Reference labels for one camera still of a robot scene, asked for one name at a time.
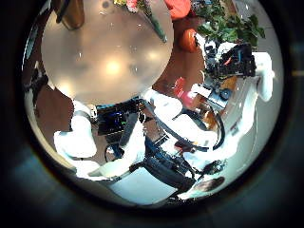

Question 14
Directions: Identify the red button box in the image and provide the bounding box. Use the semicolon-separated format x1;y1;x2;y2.
173;76;199;110

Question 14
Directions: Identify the orange sofa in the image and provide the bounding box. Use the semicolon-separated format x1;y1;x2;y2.
163;0;193;21

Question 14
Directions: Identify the green leafy potted plant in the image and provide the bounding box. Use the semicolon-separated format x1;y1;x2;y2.
194;0;266;48

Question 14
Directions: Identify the orange plant pot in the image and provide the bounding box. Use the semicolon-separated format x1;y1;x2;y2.
180;28;200;53

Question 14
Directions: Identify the dark-haired person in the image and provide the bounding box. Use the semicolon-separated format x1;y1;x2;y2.
177;175;227;200

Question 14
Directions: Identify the gold metal vase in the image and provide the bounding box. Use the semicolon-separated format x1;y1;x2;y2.
51;0;86;31

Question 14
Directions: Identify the black monitor screen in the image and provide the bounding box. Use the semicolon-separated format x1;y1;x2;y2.
96;103;139;136

